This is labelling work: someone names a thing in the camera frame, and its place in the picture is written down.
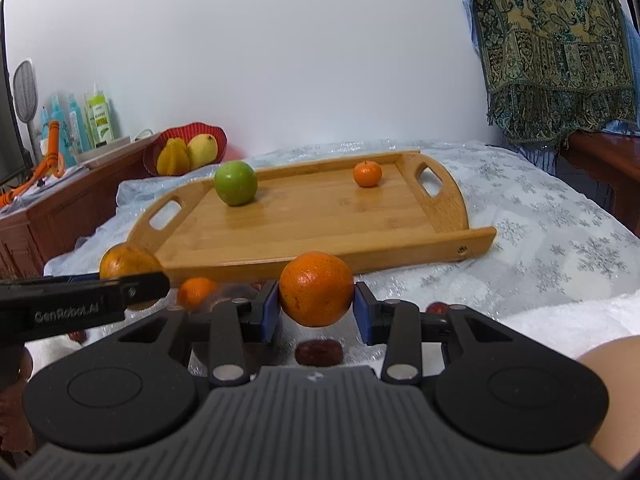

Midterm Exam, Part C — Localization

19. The red date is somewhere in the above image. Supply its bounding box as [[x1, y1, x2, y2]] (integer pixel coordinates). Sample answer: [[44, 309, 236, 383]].
[[210, 284, 258, 309], [425, 301, 449, 315], [294, 339, 344, 367]]

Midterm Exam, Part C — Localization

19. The medium orange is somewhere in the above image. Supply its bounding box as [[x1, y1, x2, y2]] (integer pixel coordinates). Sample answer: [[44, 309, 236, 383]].
[[279, 252, 354, 327]]

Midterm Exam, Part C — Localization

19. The large brownish orange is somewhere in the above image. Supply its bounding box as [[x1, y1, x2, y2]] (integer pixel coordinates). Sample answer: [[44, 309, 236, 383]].
[[99, 242, 163, 280]]

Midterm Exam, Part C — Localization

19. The green apple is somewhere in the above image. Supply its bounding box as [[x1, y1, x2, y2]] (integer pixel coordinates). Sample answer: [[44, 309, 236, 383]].
[[214, 160, 258, 207]]

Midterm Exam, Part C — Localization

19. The small mandarin orange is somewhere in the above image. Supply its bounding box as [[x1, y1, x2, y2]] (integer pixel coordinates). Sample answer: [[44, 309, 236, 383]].
[[352, 160, 383, 188]]

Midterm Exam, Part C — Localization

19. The person's right hand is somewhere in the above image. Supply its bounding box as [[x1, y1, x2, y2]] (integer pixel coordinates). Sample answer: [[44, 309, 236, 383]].
[[578, 336, 640, 470]]

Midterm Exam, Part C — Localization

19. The wooden side cabinet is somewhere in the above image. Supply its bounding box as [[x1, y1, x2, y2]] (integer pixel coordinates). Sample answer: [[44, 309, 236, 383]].
[[1, 146, 149, 280]]

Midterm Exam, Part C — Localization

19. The bamboo serving tray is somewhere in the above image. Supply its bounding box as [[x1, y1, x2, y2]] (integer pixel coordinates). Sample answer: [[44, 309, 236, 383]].
[[128, 151, 497, 285]]

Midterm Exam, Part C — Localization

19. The blue spray bottle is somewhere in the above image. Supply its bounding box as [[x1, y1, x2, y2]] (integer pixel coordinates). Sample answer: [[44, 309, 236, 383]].
[[68, 93, 91, 153]]

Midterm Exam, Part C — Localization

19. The snowflake white tablecloth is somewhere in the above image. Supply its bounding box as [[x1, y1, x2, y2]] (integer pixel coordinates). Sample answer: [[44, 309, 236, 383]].
[[43, 140, 639, 370]]

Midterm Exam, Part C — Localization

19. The yellow starfruit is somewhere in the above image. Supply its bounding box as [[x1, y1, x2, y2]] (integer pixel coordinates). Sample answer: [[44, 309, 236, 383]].
[[156, 138, 191, 177]]

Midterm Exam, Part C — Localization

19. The yellow mango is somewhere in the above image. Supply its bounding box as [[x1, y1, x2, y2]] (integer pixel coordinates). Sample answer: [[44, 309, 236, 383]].
[[188, 133, 218, 170]]

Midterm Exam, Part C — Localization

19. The green white bottle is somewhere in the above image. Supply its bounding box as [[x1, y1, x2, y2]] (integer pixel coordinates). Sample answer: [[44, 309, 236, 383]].
[[86, 84, 115, 145]]

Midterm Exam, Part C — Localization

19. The red fruit bowl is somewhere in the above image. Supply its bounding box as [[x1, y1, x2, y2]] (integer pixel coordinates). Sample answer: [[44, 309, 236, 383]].
[[143, 122, 227, 177]]

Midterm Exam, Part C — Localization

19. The electric fly swatter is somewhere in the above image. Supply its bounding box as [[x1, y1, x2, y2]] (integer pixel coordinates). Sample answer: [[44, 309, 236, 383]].
[[13, 58, 42, 162]]

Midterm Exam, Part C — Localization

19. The wooden chair right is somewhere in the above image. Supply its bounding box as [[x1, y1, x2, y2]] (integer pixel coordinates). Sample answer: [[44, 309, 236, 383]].
[[561, 131, 640, 236]]

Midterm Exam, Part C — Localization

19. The green patterned shawl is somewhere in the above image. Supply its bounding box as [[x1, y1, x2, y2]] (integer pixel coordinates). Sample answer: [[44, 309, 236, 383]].
[[470, 0, 637, 146]]

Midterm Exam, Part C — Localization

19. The orange handled tool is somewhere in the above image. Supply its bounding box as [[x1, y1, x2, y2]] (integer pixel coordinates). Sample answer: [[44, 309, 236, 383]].
[[1, 120, 65, 207]]

